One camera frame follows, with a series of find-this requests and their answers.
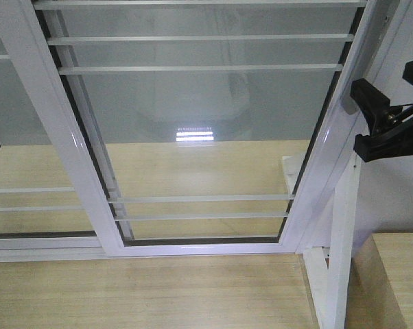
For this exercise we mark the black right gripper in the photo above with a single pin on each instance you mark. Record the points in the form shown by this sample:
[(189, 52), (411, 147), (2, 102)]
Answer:
[(379, 115)]

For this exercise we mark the white sliding glass door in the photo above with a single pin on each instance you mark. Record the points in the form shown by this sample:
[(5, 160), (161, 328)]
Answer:
[(207, 109)]

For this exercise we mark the grey door handle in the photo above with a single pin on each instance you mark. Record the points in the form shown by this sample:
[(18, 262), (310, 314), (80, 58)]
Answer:
[(348, 105)]

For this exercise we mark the white fixed glass door panel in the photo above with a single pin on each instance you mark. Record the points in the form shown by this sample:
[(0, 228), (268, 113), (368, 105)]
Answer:
[(37, 197)]

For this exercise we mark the light wooden box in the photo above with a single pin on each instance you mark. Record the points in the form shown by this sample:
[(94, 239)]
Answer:
[(381, 289)]

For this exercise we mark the white wooden support brace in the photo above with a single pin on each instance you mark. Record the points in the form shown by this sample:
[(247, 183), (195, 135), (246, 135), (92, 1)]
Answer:
[(328, 268)]

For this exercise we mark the white outer door frame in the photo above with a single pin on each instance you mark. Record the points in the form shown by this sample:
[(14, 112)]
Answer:
[(23, 38)]

